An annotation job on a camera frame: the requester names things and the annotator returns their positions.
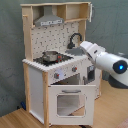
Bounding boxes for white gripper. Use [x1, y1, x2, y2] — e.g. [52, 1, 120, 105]
[80, 41, 106, 64]

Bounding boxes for white oven door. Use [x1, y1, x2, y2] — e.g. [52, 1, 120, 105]
[49, 85, 95, 125]

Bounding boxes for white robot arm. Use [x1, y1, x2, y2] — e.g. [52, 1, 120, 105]
[80, 41, 128, 89]

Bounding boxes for wooden toy kitchen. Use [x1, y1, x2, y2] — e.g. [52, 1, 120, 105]
[22, 2, 102, 128]

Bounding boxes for grey sink basin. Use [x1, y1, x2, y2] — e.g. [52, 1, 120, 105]
[66, 47, 84, 56]

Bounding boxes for black toy faucet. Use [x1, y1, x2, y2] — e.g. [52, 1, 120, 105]
[67, 33, 82, 49]

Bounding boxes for red right stove knob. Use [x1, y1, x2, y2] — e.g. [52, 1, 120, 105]
[71, 66, 79, 73]

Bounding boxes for red stove knob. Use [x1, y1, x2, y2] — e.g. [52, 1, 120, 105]
[71, 66, 79, 73]
[54, 73, 60, 79]

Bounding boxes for silver toy pot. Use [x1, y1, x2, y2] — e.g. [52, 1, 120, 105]
[42, 51, 58, 62]

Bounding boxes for red left stove knob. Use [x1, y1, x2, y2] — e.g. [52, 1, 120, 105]
[54, 73, 60, 79]

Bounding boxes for black stove top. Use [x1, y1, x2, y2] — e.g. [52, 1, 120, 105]
[35, 54, 71, 66]

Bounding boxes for grey range hood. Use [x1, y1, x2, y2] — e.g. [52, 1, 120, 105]
[34, 5, 64, 27]

